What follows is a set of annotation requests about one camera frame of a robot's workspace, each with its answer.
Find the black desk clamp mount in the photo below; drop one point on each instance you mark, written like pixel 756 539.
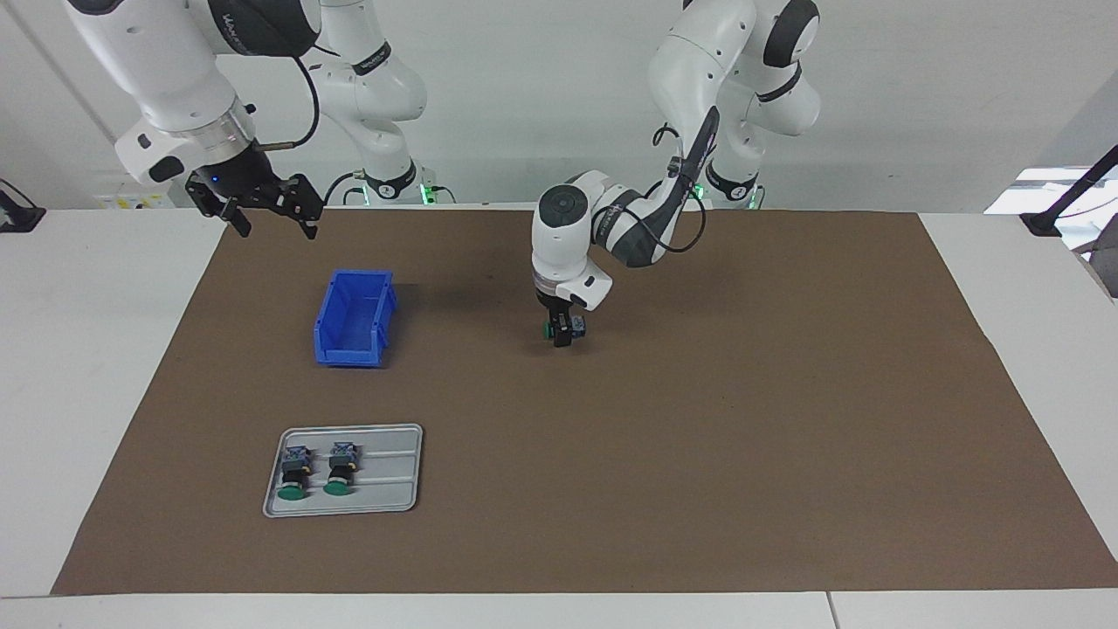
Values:
pixel 17 218

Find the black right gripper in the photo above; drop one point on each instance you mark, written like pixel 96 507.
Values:
pixel 231 179

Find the white wall socket box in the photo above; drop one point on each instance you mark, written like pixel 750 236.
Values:
pixel 122 201

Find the grey metal tray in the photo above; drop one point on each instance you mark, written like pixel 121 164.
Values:
pixel 393 472

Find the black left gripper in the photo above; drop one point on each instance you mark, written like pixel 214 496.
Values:
pixel 559 312

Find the grey chair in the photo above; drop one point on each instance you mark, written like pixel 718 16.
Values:
pixel 1105 271

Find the blue plastic storage bin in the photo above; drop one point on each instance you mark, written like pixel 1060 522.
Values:
pixel 354 351

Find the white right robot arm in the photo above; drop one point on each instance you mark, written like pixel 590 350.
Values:
pixel 166 70

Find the green push button switch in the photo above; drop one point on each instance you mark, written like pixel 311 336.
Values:
pixel 340 473
pixel 579 327
pixel 293 476

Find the brown table mat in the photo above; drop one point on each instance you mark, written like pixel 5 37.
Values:
pixel 655 437

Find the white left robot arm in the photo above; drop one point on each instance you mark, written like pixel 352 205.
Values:
pixel 563 236

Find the black slanted camera stand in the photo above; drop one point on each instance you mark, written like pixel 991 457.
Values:
pixel 1039 224

